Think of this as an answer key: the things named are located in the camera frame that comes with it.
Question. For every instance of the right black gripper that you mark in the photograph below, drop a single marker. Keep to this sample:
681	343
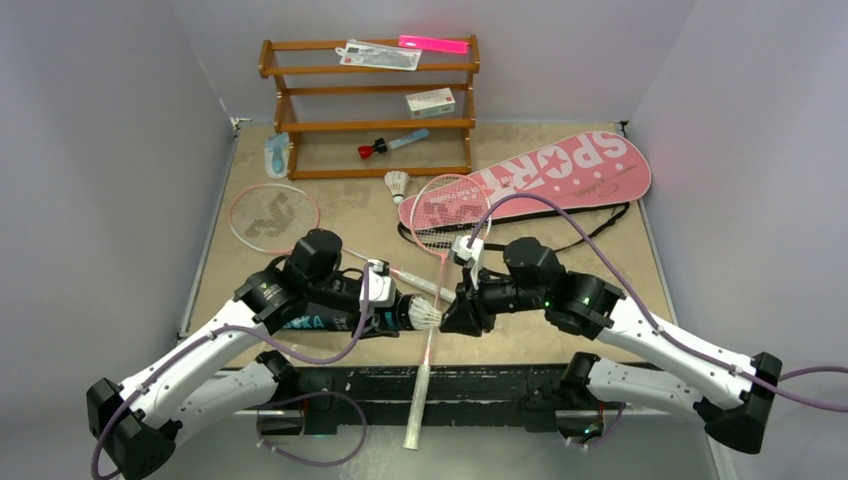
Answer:
473	304

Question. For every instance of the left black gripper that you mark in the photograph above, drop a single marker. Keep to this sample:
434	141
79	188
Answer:
376	324

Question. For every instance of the black shuttlecock tube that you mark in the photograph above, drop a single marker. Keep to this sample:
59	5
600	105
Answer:
385	321

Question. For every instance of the white shuttlecock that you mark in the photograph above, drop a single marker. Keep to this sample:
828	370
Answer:
422	315
397	182

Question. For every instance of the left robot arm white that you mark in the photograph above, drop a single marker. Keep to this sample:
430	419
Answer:
235	360

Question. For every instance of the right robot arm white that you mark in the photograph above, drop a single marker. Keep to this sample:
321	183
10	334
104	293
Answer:
728	391

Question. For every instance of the pink white badminton racket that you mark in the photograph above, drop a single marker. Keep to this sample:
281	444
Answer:
448	206

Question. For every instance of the pink badminton racket left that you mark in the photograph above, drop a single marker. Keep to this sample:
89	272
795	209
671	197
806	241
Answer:
271	217

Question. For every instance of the red black blue marker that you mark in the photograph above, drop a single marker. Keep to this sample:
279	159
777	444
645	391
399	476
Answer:
381	146

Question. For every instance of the light blue white device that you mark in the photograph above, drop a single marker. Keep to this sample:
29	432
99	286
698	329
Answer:
276	155

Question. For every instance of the wooden three-tier shelf rack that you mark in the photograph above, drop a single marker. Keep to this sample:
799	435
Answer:
287	120

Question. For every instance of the pink sport racket bag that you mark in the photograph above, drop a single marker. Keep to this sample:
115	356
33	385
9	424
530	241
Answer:
583	172

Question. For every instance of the white red small box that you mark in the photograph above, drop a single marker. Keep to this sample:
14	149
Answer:
431	103

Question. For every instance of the white packaged item on shelf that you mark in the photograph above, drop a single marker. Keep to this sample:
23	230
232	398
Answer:
372	55

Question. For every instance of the pink fluorescent bar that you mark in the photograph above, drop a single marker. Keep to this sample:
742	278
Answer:
433	44

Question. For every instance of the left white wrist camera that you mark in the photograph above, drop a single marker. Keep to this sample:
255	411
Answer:
378	288

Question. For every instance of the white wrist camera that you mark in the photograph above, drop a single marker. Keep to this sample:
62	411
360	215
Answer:
378	288
467	252

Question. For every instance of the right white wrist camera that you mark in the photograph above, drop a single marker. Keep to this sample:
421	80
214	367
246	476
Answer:
467	252

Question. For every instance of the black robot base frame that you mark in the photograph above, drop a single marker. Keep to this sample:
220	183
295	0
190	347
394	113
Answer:
538	398

